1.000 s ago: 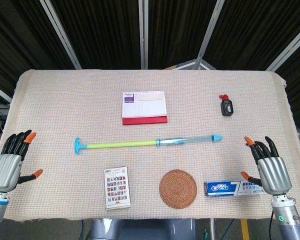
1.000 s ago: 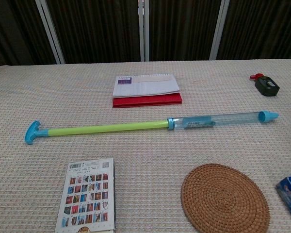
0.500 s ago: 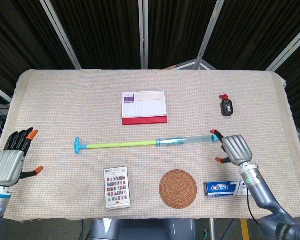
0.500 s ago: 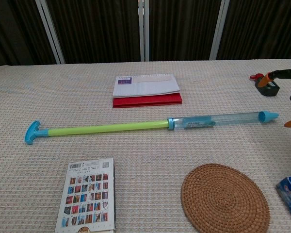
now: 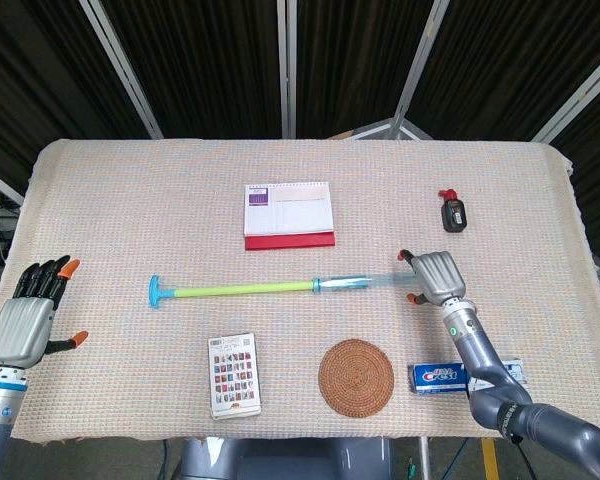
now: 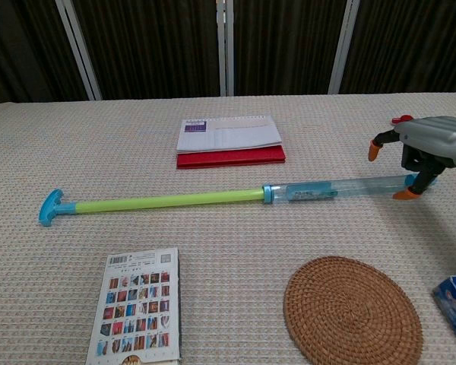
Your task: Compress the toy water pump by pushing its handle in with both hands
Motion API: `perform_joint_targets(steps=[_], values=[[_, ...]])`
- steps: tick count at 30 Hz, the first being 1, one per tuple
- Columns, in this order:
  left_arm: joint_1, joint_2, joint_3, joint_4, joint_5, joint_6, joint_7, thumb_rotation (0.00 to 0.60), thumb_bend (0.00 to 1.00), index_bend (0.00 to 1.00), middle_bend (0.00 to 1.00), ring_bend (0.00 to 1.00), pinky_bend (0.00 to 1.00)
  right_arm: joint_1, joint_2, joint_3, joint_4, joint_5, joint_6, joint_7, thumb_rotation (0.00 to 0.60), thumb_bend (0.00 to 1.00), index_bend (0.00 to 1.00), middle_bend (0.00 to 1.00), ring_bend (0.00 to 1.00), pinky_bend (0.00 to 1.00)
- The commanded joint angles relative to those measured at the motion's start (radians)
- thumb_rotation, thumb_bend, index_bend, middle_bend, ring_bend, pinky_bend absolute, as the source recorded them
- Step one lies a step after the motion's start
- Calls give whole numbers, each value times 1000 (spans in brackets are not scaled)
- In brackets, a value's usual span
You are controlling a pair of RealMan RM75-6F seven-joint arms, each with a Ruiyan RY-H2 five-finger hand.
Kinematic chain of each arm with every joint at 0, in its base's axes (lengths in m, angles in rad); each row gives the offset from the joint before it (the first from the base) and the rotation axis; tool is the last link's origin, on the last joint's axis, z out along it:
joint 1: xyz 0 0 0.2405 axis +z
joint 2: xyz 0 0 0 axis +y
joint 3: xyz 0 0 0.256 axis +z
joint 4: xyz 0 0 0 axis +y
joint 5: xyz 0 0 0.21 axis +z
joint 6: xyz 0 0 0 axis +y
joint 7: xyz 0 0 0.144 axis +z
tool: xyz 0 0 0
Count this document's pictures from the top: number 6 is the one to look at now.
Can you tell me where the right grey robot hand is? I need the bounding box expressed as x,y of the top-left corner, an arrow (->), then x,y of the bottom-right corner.
367,117 -> 456,202

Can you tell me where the green blue water pump toy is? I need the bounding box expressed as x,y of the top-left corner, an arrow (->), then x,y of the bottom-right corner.
37,173 -> 418,228

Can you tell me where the round woven rattan coaster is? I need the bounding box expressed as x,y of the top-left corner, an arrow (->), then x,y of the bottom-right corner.
283,255 -> 424,365

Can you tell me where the white and red desk calendar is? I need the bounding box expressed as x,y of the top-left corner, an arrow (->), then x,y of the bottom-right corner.
176,114 -> 287,170

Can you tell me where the beige woven tablecloth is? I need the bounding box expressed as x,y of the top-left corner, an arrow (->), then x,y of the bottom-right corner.
0,90 -> 456,365

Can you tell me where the card box with picture grid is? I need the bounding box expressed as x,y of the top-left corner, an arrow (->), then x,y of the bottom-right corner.
84,247 -> 183,365

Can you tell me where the white partition post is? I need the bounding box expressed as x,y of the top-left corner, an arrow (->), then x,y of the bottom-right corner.
54,0 -> 103,101
215,0 -> 235,97
327,0 -> 362,95

